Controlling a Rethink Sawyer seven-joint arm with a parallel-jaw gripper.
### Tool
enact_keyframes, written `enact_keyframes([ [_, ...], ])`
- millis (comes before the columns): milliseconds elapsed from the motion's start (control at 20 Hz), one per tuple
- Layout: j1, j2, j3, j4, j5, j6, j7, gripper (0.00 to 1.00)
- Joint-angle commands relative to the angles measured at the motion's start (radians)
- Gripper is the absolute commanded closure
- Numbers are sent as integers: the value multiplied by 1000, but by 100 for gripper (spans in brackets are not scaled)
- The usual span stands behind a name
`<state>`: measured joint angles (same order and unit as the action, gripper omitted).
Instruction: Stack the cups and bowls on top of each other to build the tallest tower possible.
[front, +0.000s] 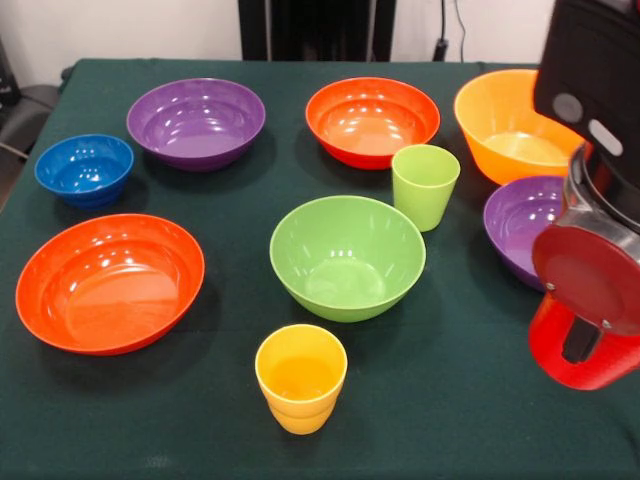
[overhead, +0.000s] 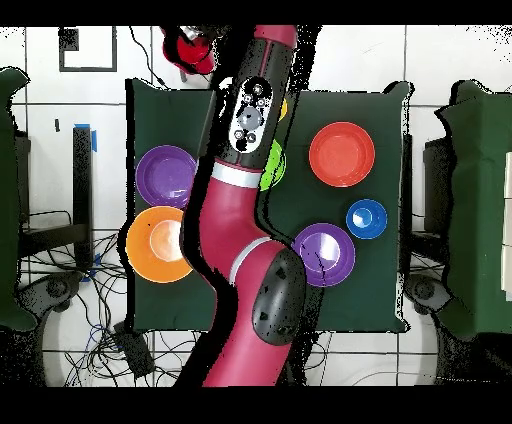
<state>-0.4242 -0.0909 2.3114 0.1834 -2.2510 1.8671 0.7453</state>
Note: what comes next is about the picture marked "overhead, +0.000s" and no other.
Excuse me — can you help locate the red plastic cup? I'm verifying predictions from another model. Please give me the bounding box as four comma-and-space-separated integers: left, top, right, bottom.
176, 34, 217, 76

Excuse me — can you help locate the green plastic bowl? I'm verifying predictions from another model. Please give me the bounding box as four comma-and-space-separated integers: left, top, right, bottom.
259, 138, 288, 192

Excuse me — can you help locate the blue tape strip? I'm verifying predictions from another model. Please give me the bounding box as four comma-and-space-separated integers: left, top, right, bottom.
73, 122, 98, 153

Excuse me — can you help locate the purple plastic bowl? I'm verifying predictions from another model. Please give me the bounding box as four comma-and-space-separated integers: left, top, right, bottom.
134, 144, 198, 210
290, 222, 356, 288

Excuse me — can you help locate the dark green tablecloth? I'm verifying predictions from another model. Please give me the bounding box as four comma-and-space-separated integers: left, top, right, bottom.
125, 77, 413, 335

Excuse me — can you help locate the large orange plastic bowl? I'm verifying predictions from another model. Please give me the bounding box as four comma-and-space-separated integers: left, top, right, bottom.
125, 205, 194, 284

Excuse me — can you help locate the orange-red plastic bowl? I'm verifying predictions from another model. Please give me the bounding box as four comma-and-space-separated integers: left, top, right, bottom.
308, 121, 376, 188

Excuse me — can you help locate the neighbouring green table cloth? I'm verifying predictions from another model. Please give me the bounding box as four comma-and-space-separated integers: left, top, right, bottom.
435, 79, 512, 341
0, 66, 37, 331

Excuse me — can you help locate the small blue plastic bowl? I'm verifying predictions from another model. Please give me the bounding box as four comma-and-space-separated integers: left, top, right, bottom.
345, 198, 389, 240

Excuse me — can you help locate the black power adapter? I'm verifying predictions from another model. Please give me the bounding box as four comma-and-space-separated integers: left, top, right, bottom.
111, 321, 156, 379

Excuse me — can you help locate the white box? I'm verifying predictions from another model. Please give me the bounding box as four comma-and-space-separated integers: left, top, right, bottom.
502, 150, 512, 302

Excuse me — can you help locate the black camera stand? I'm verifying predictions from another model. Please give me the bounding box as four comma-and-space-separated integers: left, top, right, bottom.
164, 25, 233, 84

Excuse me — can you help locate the black floor cable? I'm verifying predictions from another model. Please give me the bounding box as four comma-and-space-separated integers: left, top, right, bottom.
128, 25, 168, 88

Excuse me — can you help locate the black square floor frame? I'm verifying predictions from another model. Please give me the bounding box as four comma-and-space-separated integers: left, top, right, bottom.
58, 26, 118, 73

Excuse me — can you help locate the black metal frame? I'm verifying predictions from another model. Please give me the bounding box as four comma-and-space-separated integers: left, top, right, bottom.
17, 126, 94, 269
401, 135, 453, 265

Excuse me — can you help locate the tangle of floor cables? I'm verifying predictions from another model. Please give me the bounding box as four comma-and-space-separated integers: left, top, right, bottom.
19, 209, 201, 387

